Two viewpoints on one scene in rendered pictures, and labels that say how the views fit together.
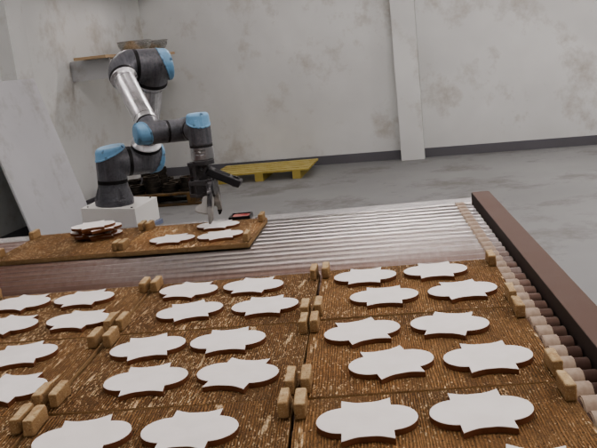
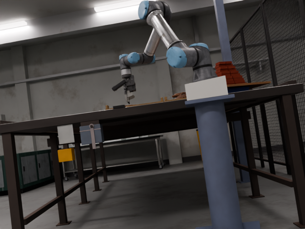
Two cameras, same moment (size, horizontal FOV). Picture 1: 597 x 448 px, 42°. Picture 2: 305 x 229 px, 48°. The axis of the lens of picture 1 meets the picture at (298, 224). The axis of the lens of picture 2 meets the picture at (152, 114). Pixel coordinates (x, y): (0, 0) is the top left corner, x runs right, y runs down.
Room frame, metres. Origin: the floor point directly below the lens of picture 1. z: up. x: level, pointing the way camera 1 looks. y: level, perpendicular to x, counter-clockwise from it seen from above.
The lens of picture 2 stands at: (4.94, 0.17, 0.70)
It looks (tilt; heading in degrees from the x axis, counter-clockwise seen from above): 4 degrees up; 174
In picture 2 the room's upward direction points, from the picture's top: 8 degrees counter-clockwise
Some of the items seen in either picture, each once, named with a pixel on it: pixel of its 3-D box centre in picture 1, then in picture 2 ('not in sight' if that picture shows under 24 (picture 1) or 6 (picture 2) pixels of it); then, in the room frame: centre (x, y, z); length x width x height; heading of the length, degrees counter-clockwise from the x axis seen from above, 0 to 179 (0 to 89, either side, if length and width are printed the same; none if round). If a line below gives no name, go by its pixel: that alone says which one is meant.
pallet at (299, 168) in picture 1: (266, 171); not in sight; (9.93, 0.35, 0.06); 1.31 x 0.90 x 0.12; 77
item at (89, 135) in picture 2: not in sight; (91, 135); (2.68, 0.00, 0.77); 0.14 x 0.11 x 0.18; 84
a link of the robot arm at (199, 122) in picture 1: (198, 130); (125, 62); (2.50, 0.29, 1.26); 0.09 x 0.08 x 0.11; 27
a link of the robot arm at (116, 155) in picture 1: (112, 162); (199, 56); (3.01, 0.70, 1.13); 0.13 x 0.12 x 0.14; 117
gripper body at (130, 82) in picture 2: (203, 178); (128, 83); (2.50, 0.29, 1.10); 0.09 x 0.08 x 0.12; 82
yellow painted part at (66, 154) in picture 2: not in sight; (65, 142); (2.67, -0.18, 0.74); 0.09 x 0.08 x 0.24; 84
